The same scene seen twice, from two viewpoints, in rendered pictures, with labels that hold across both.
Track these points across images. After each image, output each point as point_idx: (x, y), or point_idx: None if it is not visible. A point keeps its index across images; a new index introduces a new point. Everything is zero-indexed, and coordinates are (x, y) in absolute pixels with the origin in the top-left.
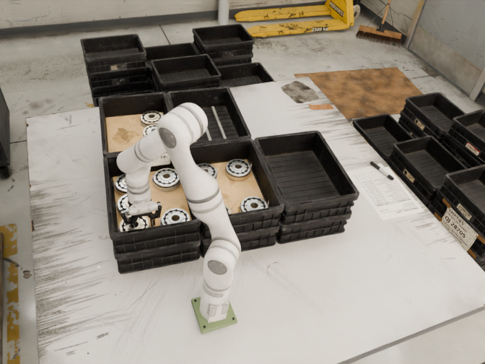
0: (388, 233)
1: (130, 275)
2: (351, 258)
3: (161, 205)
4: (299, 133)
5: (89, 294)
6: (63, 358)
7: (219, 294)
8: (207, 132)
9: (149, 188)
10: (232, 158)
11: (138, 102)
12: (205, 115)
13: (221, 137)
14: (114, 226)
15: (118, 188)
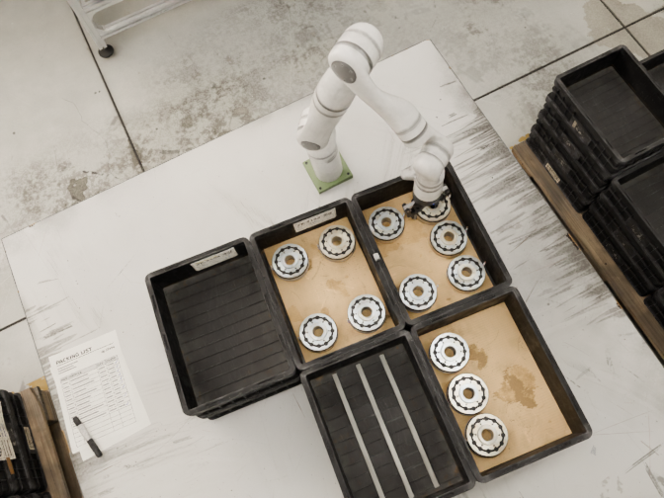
0: (113, 307)
1: None
2: (170, 261)
3: (403, 207)
4: (219, 398)
5: (461, 169)
6: (456, 110)
7: None
8: (380, 420)
9: (415, 184)
10: None
11: (522, 457)
12: (330, 53)
13: (356, 416)
14: (454, 194)
15: (476, 258)
